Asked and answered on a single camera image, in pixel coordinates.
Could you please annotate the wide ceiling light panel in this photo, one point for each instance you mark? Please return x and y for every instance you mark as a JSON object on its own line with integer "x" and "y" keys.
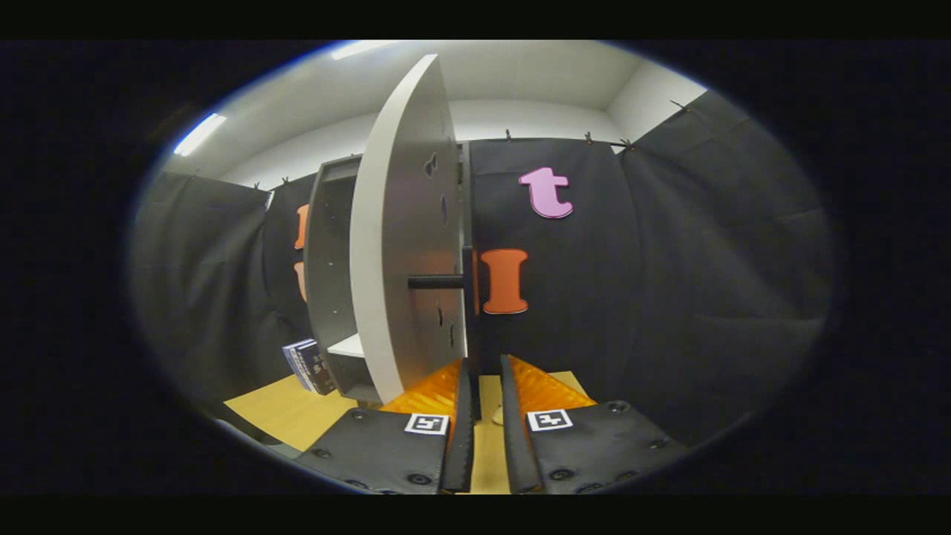
{"x": 360, "y": 49}

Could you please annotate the dark blue book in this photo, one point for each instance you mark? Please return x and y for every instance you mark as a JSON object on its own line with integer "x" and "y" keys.
{"x": 321, "y": 371}

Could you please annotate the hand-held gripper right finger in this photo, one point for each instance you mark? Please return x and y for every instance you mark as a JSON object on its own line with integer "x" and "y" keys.
{"x": 594, "y": 449}

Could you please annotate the black backdrop cloth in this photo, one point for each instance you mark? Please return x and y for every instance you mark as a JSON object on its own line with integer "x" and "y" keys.
{"x": 669, "y": 297}

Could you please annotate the white cabinet door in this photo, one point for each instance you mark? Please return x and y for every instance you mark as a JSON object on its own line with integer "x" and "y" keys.
{"x": 409, "y": 223}

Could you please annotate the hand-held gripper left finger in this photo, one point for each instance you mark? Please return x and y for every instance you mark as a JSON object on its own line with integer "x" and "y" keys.
{"x": 386, "y": 453}

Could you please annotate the grey cabinet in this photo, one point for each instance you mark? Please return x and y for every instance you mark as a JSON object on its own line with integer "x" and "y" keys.
{"x": 327, "y": 260}

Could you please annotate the white spine book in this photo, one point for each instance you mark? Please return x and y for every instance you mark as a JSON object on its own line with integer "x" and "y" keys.
{"x": 303, "y": 364}

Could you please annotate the small beige round object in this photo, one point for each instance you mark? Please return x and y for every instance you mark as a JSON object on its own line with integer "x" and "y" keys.
{"x": 495, "y": 416}

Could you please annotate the narrow ceiling light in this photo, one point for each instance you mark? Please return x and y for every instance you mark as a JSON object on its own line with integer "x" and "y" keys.
{"x": 199, "y": 134}

